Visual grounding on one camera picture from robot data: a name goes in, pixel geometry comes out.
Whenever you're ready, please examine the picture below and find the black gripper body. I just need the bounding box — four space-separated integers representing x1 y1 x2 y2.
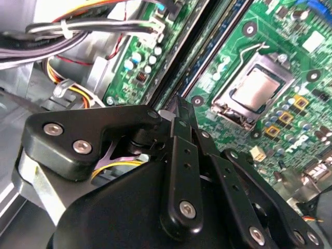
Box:
51 157 252 249

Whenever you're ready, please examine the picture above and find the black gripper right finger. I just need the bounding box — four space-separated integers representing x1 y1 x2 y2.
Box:
181 99 325 249

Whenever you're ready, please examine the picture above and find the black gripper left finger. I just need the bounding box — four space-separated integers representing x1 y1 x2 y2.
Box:
22 94 205 231

